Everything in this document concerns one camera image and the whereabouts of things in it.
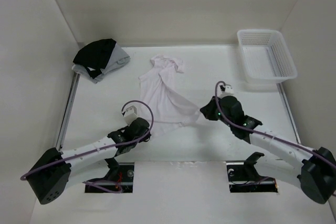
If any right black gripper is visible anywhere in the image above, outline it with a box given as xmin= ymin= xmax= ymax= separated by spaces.
xmin=199 ymin=96 xmax=234 ymax=127

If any white tank top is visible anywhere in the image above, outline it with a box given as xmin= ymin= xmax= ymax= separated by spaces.
xmin=139 ymin=55 xmax=200 ymax=137

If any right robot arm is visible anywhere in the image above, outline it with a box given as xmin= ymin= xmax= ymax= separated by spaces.
xmin=200 ymin=95 xmax=335 ymax=204

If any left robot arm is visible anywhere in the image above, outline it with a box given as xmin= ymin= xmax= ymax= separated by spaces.
xmin=24 ymin=118 xmax=152 ymax=205

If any grey folded tank top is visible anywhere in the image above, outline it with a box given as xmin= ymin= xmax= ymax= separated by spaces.
xmin=71 ymin=44 xmax=131 ymax=84

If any black folded tank top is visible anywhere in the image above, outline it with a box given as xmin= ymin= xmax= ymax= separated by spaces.
xmin=73 ymin=39 xmax=116 ymax=79

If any white plastic basket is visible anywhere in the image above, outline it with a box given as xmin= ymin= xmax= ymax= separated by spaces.
xmin=237 ymin=29 xmax=298 ymax=84

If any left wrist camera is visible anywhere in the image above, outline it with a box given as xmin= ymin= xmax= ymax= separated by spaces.
xmin=122 ymin=105 xmax=138 ymax=125

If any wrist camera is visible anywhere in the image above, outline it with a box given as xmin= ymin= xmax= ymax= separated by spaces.
xmin=122 ymin=105 xmax=138 ymax=125
xmin=219 ymin=84 xmax=234 ymax=98

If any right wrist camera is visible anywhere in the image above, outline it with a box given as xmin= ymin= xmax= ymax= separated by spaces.
xmin=219 ymin=84 xmax=234 ymax=98

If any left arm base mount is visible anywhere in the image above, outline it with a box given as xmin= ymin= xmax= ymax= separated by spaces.
xmin=84 ymin=159 xmax=135 ymax=194

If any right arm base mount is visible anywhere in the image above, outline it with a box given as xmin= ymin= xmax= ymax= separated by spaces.
xmin=226 ymin=152 xmax=278 ymax=193

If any right aluminium table rail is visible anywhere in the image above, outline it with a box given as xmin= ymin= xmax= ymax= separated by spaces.
xmin=277 ymin=83 xmax=301 ymax=144

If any aluminium table rail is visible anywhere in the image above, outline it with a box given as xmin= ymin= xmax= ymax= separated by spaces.
xmin=277 ymin=83 xmax=301 ymax=144
xmin=55 ymin=71 xmax=80 ymax=150

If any left aluminium table rail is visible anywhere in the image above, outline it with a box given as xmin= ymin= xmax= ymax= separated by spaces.
xmin=55 ymin=71 xmax=80 ymax=150

